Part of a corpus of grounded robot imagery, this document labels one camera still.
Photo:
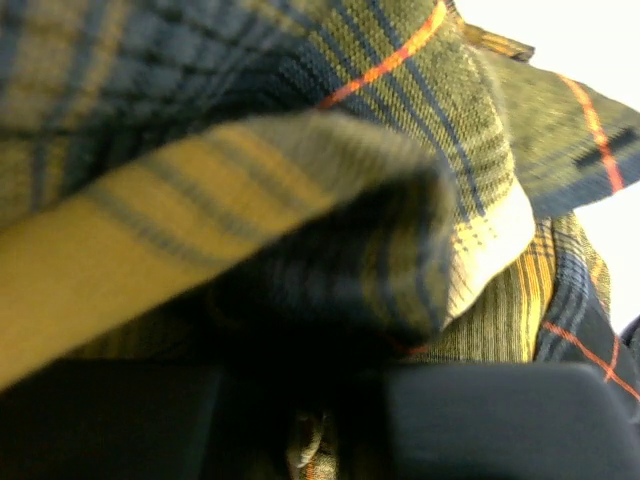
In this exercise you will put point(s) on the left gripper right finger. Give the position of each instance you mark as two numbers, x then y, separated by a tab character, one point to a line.
493	422

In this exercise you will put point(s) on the yellow plaid shirt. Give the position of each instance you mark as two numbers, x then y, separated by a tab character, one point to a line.
304	195

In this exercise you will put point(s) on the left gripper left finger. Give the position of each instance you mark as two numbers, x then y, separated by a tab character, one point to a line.
116	420

